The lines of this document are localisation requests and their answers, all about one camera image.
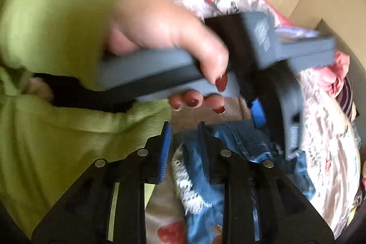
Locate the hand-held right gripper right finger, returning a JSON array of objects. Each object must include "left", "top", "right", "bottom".
[{"left": 197, "top": 121, "right": 335, "bottom": 244}]

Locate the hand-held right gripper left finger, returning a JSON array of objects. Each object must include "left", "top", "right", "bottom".
[{"left": 31, "top": 121, "right": 172, "bottom": 244}]

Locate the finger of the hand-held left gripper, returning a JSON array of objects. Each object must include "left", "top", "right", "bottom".
[{"left": 250, "top": 99, "right": 268, "bottom": 129}]

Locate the blue denim pants lace trim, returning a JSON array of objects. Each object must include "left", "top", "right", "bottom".
[{"left": 172, "top": 121, "right": 316, "bottom": 244}]

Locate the person's left forearm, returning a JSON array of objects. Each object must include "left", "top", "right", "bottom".
[{"left": 0, "top": 0, "right": 161, "bottom": 90}]

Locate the person's left hand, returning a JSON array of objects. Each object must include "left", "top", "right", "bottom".
[{"left": 107, "top": 0, "right": 229, "bottom": 116}]

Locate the pink strawberry printed quilt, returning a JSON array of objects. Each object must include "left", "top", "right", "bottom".
[{"left": 144, "top": 0, "right": 362, "bottom": 244}]

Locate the purple striped garment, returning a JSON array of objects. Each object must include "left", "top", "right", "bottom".
[{"left": 336, "top": 78, "right": 358, "bottom": 119}]

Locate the person's green fleece top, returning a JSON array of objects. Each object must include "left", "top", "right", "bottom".
[{"left": 0, "top": 67, "right": 172, "bottom": 239}]

